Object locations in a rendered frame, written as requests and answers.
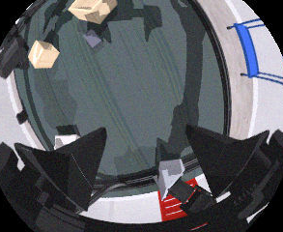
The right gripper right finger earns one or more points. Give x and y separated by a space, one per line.
221 157

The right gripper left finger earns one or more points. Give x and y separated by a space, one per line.
72 169

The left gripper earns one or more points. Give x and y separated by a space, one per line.
10 56

